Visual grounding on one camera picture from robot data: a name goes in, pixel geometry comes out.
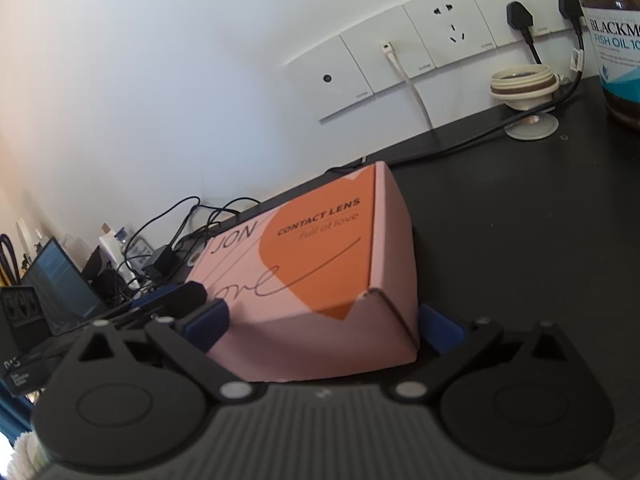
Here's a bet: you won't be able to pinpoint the black tangled cables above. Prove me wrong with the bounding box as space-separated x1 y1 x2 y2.
120 195 264 292

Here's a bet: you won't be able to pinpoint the brown supplement bottle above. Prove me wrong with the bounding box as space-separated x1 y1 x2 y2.
577 0 640 134

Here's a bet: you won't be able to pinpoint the person's left forearm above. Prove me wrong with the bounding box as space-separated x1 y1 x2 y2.
12 432 49 480

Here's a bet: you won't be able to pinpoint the black power plug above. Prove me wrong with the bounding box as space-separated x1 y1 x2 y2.
506 1 544 67
557 0 586 37

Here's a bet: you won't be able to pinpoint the small black speaker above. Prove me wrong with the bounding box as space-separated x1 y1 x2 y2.
80 245 121 307

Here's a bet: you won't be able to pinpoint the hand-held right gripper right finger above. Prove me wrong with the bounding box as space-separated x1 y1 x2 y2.
390 304 583 403

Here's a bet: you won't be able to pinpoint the dark wooden desktop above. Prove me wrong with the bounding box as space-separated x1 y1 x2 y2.
100 75 640 480

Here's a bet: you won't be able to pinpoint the clear plastic bottle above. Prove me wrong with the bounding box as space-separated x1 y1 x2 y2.
115 227 151 262

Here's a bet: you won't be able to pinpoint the white wall socket panel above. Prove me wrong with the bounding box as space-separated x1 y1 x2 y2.
282 0 587 122

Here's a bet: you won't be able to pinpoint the beige suction cup holder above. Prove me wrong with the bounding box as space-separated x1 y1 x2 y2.
490 64 560 141

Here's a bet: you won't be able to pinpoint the white tube with wooden cap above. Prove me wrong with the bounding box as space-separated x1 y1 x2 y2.
97 222 124 272

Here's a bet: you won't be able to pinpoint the black power cord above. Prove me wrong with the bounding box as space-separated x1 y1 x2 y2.
325 35 587 172

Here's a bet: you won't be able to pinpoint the black laptop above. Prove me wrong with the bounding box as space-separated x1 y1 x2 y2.
22 239 109 337

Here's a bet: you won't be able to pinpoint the white charging cable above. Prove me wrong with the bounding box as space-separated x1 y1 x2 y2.
380 42 434 132

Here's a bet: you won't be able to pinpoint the black looped cable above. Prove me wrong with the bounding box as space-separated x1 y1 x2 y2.
0 232 21 287

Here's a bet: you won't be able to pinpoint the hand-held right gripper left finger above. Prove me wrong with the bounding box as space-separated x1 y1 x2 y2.
62 299 257 403

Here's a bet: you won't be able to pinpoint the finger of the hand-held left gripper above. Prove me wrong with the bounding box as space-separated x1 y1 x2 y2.
169 281 208 317
100 284 186 322

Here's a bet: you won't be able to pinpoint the black power adapter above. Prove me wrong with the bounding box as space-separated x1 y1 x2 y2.
145 246 177 276

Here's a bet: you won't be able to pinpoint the pink cardboard box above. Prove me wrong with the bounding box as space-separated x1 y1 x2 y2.
186 161 420 384

